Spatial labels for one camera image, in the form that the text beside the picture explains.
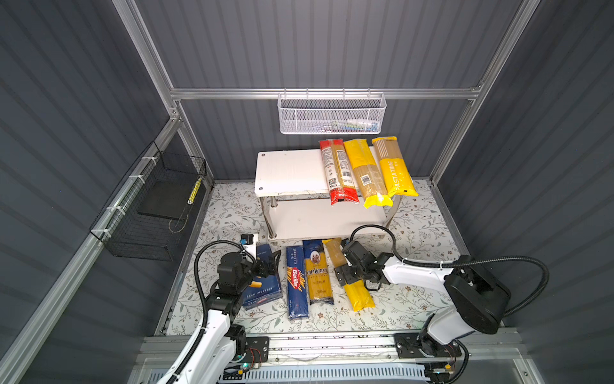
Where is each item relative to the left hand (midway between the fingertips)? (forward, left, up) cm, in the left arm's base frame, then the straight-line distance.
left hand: (268, 250), depth 82 cm
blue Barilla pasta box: (-12, +3, -6) cm, 14 cm away
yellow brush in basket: (+16, +24, +14) cm, 32 cm away
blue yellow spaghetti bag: (-10, -17, -10) cm, 22 cm away
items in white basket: (+42, -33, +22) cm, 57 cm away
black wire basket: (+5, +37, +14) cm, 40 cm away
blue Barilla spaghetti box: (-9, -9, -9) cm, 16 cm away
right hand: (-4, -29, -12) cm, 32 cm away
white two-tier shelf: (+30, -10, -11) cm, 34 cm away
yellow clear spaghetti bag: (-12, -30, -10) cm, 34 cm away
